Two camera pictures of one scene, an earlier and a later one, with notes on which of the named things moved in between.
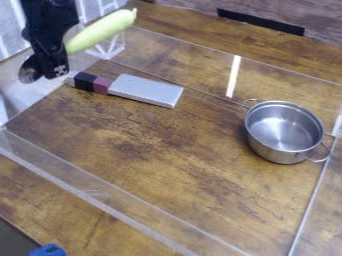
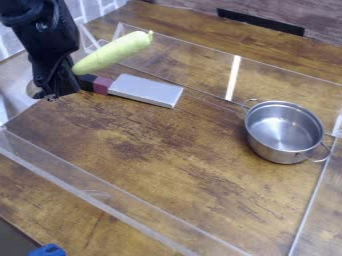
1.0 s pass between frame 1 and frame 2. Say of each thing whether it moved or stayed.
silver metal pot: stayed
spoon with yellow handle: moved
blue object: stayed
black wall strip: stayed
